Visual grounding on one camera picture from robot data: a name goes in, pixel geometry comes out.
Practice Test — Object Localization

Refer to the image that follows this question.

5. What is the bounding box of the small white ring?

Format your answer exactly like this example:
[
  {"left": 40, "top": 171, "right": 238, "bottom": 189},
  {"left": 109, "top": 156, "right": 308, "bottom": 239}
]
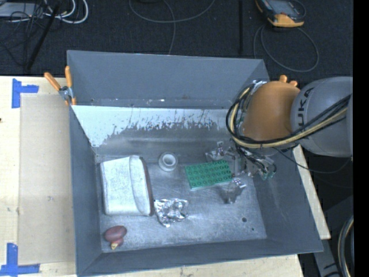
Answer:
[{"left": 158, "top": 151, "right": 178, "bottom": 172}]

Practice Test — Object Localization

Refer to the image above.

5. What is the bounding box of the grey metal bin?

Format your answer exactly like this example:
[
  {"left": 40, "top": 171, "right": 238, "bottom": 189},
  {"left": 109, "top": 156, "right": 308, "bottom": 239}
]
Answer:
[{"left": 66, "top": 50, "right": 324, "bottom": 276}]

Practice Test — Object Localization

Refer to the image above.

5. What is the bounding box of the pale flat board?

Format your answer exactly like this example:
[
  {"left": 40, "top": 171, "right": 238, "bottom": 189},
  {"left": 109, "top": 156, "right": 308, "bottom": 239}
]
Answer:
[{"left": 17, "top": 93, "right": 77, "bottom": 267}]

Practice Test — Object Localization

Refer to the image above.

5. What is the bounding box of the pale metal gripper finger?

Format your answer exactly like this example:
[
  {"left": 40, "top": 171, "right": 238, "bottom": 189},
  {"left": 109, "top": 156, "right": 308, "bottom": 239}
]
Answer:
[
  {"left": 220, "top": 178, "right": 247, "bottom": 204},
  {"left": 205, "top": 141, "right": 234, "bottom": 162}
]

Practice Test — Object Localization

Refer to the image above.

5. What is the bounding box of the red-brown toy food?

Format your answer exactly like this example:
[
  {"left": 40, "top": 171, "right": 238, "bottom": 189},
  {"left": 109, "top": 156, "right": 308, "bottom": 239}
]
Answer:
[{"left": 103, "top": 225, "right": 128, "bottom": 250}]

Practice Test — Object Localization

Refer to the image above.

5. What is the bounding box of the crumpled silver foil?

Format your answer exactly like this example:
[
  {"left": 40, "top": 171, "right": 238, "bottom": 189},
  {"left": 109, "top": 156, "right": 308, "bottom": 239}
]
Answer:
[{"left": 153, "top": 197, "right": 190, "bottom": 228}]

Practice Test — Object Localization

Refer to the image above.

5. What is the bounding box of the green studded flat block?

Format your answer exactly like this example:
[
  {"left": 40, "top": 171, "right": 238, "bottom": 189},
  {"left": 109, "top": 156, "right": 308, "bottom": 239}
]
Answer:
[{"left": 184, "top": 159, "right": 234, "bottom": 191}]

